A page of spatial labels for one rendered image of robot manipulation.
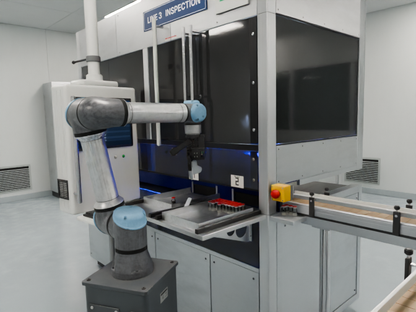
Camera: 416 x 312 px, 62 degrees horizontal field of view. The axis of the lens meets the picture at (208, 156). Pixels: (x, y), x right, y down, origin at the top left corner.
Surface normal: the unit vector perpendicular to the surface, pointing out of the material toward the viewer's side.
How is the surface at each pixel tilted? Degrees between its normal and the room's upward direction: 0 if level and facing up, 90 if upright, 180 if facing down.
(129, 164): 90
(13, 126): 90
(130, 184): 90
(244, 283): 90
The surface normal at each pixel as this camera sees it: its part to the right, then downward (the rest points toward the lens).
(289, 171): 0.68, 0.07
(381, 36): -0.73, 0.09
